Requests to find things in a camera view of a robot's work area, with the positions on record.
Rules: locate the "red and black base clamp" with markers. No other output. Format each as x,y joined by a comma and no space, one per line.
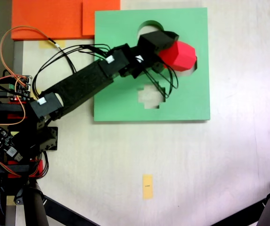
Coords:
14,115
39,166

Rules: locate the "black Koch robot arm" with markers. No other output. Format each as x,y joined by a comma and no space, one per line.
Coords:
83,82

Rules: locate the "green shape-hole board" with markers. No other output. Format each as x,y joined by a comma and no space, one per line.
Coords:
116,110

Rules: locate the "wide yellow tape strip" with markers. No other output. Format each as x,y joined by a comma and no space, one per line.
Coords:
46,45

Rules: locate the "yellow paper label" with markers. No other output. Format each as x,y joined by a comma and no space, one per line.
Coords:
148,188

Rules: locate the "red octagonal pillar block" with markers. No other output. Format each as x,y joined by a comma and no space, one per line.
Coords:
180,56

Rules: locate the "orange block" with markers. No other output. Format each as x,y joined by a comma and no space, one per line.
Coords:
47,18

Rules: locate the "circuit board with green terminal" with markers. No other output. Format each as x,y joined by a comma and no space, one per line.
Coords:
21,86

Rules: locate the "black circuit board with coil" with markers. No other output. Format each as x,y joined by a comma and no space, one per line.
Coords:
4,140

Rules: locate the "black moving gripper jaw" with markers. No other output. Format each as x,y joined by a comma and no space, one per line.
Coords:
158,67

